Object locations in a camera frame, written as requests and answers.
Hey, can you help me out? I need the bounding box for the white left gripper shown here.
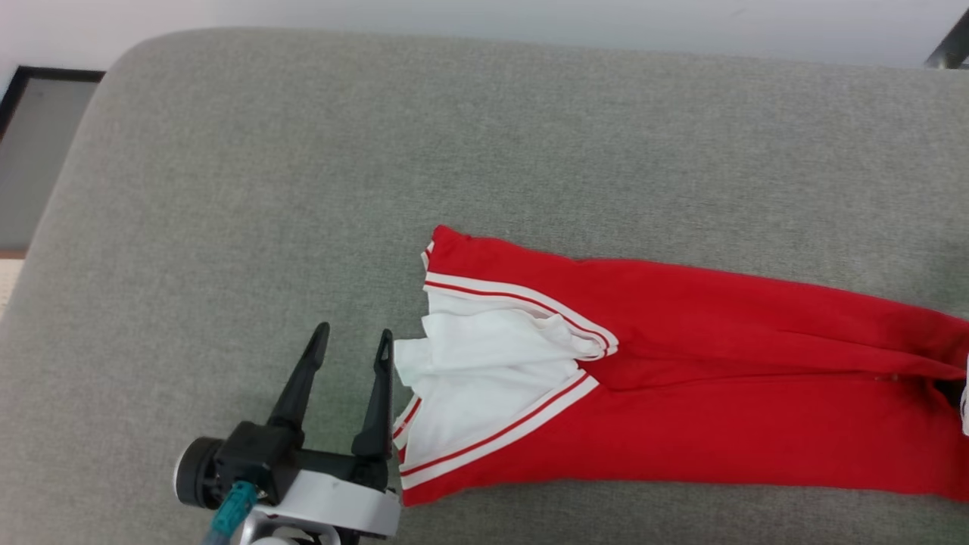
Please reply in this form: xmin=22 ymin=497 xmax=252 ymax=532
xmin=260 ymin=322 xmax=403 ymax=541

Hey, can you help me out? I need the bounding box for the dark slanted frame post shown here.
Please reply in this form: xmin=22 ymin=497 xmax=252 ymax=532
xmin=924 ymin=8 xmax=969 ymax=71

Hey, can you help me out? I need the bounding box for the black skirting strip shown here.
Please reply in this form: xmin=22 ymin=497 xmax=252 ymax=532
xmin=0 ymin=65 xmax=106 ymax=142

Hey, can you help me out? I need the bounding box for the red and white basketball jersey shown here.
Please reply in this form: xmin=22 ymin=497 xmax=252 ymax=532
xmin=391 ymin=225 xmax=969 ymax=507

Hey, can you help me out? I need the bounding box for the grey fabric sofa cushion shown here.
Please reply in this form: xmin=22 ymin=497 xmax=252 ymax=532
xmin=0 ymin=28 xmax=969 ymax=545

